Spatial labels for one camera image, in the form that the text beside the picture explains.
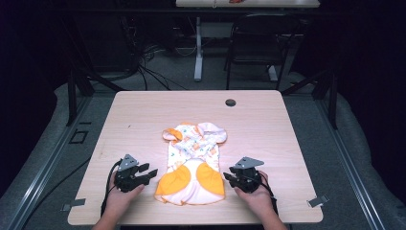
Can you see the black folding chair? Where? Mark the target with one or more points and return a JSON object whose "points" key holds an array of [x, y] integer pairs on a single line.
{"points": [[261, 38]]}

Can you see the orange object on background table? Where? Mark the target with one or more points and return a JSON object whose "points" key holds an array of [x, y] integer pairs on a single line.
{"points": [[236, 1]]}

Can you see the aluminium floor rail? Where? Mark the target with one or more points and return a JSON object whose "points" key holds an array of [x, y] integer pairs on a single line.
{"points": [[48, 166], [348, 166]]}

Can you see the orange and white baby romper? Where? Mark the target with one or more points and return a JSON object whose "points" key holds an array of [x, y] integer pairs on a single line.
{"points": [[191, 166]]}

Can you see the white table leg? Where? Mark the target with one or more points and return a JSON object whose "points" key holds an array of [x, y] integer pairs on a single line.
{"points": [[198, 51]]}

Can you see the grey tape strip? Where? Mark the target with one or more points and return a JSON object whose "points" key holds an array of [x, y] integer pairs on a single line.
{"points": [[75, 203], [318, 201]]}

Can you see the light background table top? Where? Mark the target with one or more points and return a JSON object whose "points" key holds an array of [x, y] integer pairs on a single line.
{"points": [[255, 4]]}

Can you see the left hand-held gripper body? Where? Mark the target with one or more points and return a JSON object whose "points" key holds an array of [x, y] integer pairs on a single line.
{"points": [[126, 179]]}

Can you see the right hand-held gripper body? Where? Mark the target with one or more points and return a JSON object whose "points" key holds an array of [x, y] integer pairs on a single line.
{"points": [[247, 177]]}

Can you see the person's left hand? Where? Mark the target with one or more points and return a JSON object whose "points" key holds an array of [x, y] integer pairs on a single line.
{"points": [[123, 199]]}

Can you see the black metal stand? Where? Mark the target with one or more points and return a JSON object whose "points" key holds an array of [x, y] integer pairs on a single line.
{"points": [[332, 96], [72, 96]]}

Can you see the person's right hand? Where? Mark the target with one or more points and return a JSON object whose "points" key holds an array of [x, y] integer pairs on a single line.
{"points": [[255, 201]]}

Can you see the white table foot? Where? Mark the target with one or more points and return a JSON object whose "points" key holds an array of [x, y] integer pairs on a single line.
{"points": [[273, 73]]}

